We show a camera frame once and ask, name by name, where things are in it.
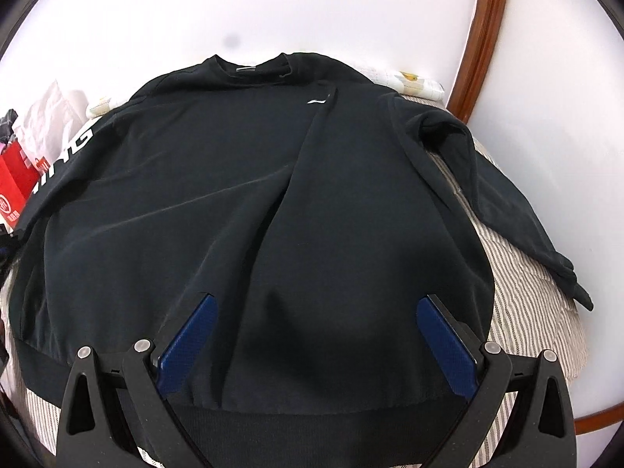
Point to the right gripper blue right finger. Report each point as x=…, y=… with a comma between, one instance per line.
x=454, y=345

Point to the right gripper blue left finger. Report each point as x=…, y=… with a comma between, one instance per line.
x=180, y=341

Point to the black sweatshirt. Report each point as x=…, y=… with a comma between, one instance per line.
x=316, y=208

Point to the striped quilted mattress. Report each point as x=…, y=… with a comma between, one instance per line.
x=529, y=310

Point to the red paper shopping bag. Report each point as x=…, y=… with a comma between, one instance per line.
x=18, y=177

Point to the white Miniso shopping bag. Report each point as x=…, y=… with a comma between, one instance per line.
x=45, y=130

